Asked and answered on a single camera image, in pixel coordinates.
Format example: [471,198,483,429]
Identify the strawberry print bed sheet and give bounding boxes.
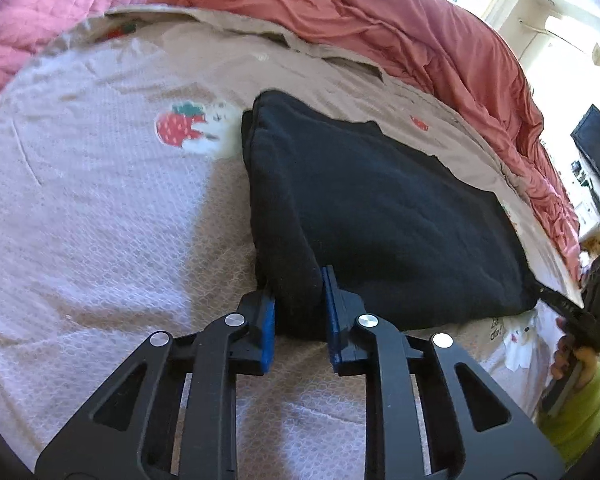
[0,5,587,476]

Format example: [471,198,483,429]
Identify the pink quilted pillow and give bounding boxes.
[0,0,174,117]

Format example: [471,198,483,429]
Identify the black sweater orange patches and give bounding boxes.
[241,89,541,341]

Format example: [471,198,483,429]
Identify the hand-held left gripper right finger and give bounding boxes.
[321,265,566,480]

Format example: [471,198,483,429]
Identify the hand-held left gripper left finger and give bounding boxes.
[34,287,279,480]

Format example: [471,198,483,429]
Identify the coral red duvet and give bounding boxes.
[147,0,584,282]

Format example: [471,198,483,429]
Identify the dark desk clutter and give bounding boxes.
[564,160,600,227]

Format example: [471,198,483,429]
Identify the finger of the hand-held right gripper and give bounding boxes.
[534,282,588,321]

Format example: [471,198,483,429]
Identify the person's right hand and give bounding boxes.
[550,316,600,382]

